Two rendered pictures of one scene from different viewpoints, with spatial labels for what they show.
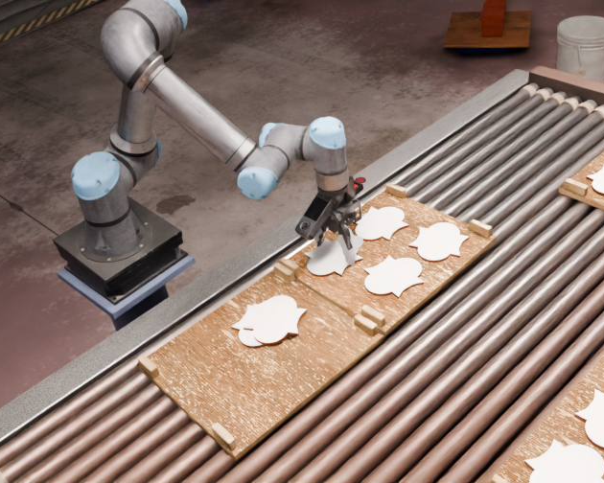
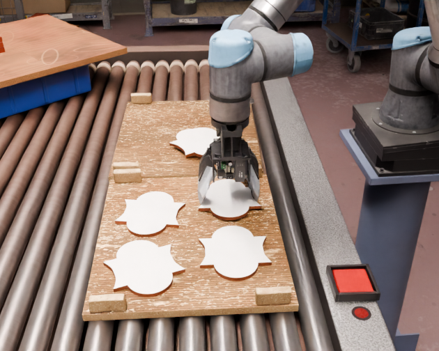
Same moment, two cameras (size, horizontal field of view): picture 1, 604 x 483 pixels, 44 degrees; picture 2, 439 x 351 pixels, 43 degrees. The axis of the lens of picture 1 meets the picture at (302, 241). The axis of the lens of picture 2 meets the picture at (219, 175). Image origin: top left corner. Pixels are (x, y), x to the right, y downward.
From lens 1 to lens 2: 2.16 m
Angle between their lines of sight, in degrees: 93
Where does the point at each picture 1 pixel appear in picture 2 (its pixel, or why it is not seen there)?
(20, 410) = not seen: hidden behind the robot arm
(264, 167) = (233, 21)
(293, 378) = (141, 133)
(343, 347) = (129, 158)
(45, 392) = (277, 82)
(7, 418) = not seen: hidden behind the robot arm
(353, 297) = (166, 185)
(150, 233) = (395, 131)
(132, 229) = (390, 107)
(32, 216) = not seen: outside the picture
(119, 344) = (284, 106)
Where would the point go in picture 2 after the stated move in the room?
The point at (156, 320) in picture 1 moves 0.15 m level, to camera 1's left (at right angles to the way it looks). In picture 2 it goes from (288, 122) to (313, 104)
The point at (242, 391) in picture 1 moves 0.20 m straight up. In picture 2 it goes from (164, 117) to (160, 44)
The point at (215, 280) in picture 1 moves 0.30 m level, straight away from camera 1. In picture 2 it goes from (301, 154) to (428, 182)
